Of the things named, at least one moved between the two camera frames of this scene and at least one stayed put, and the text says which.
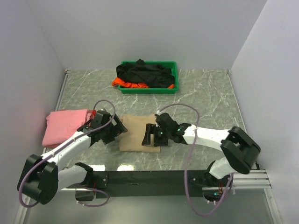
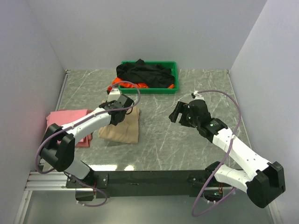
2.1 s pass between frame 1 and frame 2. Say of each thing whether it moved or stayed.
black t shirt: stayed
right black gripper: moved
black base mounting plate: stayed
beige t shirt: moved
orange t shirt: stayed
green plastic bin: stayed
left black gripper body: moved
